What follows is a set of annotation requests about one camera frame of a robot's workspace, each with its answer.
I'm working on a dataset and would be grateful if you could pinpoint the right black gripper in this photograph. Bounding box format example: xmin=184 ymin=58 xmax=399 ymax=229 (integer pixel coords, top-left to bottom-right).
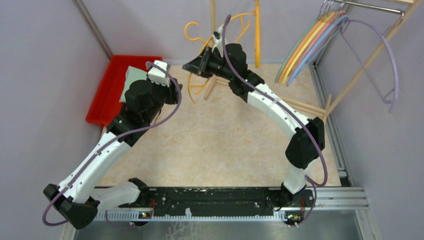
xmin=182 ymin=46 xmax=234 ymax=81

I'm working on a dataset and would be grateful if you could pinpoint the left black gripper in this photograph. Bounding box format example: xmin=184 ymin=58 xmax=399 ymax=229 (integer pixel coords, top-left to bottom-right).
xmin=144 ymin=71 xmax=183 ymax=124

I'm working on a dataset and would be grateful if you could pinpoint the yellow-orange plastic hook hanger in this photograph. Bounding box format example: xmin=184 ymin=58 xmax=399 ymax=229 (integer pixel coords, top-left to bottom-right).
xmin=230 ymin=0 xmax=261 ymax=68

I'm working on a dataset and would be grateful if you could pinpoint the peach orange hanger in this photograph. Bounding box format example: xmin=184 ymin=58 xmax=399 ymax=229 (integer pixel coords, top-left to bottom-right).
xmin=274 ymin=0 xmax=335 ymax=85

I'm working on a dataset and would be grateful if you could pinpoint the light yellow hanger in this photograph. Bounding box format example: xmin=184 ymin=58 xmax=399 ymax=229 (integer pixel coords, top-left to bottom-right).
xmin=280 ymin=0 xmax=342 ymax=85

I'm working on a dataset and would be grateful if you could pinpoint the pink hanger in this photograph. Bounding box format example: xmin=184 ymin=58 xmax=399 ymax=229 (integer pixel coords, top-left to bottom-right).
xmin=284 ymin=0 xmax=347 ymax=86

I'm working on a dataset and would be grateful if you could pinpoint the green hanger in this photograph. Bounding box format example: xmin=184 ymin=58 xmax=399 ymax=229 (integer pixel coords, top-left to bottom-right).
xmin=274 ymin=0 xmax=332 ymax=84

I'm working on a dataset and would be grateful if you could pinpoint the blue hanger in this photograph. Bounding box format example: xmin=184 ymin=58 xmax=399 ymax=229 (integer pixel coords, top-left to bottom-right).
xmin=286 ymin=0 xmax=349 ymax=87

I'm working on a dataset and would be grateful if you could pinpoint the purple hanger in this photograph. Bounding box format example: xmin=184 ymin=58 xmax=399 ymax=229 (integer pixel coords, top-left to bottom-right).
xmin=340 ymin=19 xmax=400 ymax=114

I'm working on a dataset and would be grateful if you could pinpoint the orange plastic hanger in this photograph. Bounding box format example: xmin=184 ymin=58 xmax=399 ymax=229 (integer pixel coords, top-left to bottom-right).
xmin=184 ymin=21 xmax=214 ymax=104

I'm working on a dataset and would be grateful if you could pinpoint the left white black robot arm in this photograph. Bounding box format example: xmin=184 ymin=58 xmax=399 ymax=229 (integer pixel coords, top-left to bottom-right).
xmin=42 ymin=79 xmax=182 ymax=230

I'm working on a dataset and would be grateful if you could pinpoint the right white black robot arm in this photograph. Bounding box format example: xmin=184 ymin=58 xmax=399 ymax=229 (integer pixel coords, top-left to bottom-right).
xmin=182 ymin=43 xmax=325 ymax=206

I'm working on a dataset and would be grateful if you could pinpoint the light green cartoon cloth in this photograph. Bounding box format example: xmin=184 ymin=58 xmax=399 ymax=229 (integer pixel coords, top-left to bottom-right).
xmin=119 ymin=66 xmax=147 ymax=103

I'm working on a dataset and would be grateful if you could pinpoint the red plastic bin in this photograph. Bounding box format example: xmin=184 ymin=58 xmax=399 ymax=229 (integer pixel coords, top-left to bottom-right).
xmin=85 ymin=55 xmax=163 ymax=128

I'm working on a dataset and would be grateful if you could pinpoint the metal rack rod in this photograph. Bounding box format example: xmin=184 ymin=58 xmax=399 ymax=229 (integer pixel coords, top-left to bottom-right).
xmin=333 ymin=0 xmax=405 ymax=15

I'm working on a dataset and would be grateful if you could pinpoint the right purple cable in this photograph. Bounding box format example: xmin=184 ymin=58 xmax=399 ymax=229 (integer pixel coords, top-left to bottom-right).
xmin=221 ymin=14 xmax=329 ymax=227

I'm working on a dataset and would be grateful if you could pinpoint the purple cable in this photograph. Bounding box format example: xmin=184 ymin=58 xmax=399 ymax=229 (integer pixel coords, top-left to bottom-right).
xmin=42 ymin=60 xmax=183 ymax=230
xmin=221 ymin=14 xmax=329 ymax=227

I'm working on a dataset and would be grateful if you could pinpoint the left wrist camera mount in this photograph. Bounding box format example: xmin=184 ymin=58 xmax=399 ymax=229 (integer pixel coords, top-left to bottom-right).
xmin=146 ymin=60 xmax=171 ymax=87

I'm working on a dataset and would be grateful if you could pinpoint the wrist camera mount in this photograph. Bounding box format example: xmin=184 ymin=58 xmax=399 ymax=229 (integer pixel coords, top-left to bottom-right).
xmin=212 ymin=25 xmax=227 ymax=57
xmin=146 ymin=60 xmax=171 ymax=87

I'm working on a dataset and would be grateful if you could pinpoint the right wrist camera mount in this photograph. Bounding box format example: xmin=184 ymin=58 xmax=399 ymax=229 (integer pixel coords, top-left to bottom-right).
xmin=212 ymin=25 xmax=227 ymax=57

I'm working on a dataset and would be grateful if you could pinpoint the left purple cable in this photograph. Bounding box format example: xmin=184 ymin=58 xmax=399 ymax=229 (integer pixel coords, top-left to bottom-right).
xmin=42 ymin=60 xmax=183 ymax=230

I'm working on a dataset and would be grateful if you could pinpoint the wooden hanger rack frame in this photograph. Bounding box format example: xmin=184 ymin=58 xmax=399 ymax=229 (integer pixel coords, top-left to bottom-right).
xmin=191 ymin=0 xmax=423 ymax=119

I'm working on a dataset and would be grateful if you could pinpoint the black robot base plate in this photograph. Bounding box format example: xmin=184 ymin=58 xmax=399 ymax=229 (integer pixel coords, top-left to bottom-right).
xmin=121 ymin=187 xmax=314 ymax=218

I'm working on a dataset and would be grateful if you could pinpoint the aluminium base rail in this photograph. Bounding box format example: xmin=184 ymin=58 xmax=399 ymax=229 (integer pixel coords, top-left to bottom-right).
xmin=67 ymin=187 xmax=369 ymax=222

